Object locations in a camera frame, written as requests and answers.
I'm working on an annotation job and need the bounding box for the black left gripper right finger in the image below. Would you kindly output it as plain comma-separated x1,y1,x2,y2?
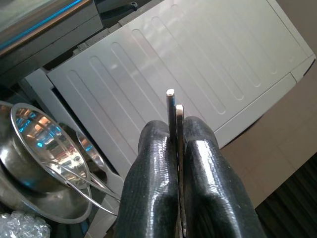
182,116,267,238

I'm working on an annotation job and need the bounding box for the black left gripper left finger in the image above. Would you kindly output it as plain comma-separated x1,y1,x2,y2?
116,120,180,238

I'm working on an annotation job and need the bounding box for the steel chopstick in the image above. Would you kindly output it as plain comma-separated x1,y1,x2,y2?
175,104,188,238

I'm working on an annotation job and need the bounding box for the large steel plate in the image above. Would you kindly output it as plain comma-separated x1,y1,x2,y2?
0,171,119,225

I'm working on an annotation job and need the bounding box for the small steel bowl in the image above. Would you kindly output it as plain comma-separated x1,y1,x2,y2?
58,122,108,184

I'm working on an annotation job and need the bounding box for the large steel bowl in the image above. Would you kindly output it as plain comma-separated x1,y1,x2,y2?
0,101,91,194

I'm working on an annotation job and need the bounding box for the white ribbed appliance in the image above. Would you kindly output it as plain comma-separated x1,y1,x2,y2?
22,0,317,238

